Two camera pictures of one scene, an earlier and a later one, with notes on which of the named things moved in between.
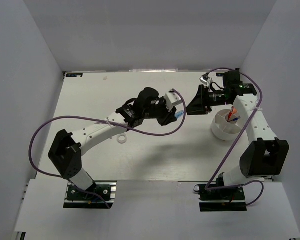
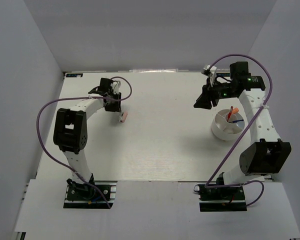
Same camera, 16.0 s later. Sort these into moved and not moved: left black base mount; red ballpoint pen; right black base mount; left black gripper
Moved: left black gripper
Not moved: right black base mount; red ballpoint pen; left black base mount
